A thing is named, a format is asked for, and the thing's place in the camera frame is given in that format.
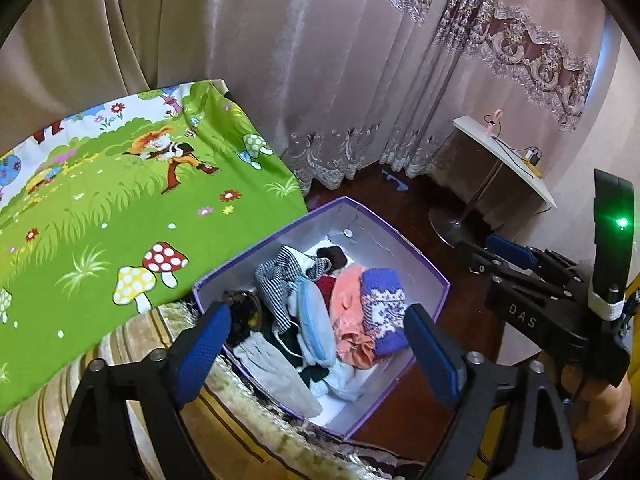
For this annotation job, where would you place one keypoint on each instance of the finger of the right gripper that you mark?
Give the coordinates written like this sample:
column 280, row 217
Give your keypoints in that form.
column 479, row 261
column 519, row 255

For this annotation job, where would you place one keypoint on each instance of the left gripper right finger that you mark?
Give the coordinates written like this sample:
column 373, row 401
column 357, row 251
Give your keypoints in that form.
column 533, row 439

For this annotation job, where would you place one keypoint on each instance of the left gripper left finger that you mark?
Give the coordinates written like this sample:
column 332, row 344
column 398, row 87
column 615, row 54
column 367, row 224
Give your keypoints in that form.
column 97, row 440

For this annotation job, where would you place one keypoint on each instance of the purple white knit sock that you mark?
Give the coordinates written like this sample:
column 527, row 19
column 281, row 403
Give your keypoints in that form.
column 383, row 302

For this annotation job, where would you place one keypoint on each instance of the pink rabbit towel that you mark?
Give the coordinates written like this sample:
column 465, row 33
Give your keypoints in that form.
column 353, row 344

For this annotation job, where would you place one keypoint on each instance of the light blue pouch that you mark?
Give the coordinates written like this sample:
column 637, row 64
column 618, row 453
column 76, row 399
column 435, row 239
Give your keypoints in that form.
column 315, row 332

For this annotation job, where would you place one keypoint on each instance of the grey white sock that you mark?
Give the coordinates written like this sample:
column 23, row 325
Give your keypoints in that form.
column 276, row 375

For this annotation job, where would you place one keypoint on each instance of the black white checkered cloth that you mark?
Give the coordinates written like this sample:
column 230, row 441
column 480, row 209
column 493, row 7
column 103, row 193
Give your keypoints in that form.
column 275, row 278

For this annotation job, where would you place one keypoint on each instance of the brown knit sock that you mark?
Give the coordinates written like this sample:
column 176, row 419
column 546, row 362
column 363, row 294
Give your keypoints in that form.
column 334, row 256

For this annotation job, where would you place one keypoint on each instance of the red fuzzy sock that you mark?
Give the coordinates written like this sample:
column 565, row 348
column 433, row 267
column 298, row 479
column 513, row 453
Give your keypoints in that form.
column 326, row 285

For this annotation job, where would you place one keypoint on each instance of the light blue towel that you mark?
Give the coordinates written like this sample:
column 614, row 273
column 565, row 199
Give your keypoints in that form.
column 344, row 381

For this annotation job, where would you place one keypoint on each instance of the black velvet scrunchie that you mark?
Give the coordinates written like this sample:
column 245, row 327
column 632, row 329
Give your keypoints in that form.
column 246, row 315

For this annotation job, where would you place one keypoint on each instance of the dark green knit sock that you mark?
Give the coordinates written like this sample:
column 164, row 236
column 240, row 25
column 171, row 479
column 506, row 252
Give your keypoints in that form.
column 287, row 344

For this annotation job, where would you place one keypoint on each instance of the person right hand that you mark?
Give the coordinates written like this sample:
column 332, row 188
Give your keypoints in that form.
column 603, row 419

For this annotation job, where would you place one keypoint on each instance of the white side table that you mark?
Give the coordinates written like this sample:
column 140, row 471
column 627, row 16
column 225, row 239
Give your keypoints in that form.
column 476, row 131

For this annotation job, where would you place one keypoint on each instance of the striped velvet cushion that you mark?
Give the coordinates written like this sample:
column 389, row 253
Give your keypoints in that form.
column 236, row 435

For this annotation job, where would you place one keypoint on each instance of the purple white storage box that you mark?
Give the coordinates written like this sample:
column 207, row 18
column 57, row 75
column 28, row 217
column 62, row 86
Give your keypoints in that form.
column 366, row 239

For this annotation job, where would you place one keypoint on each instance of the green cartoon bed sheet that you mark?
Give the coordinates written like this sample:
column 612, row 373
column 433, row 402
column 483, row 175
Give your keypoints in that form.
column 111, row 212

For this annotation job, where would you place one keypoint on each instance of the beige pink curtain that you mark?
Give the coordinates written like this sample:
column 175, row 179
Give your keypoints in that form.
column 332, row 84

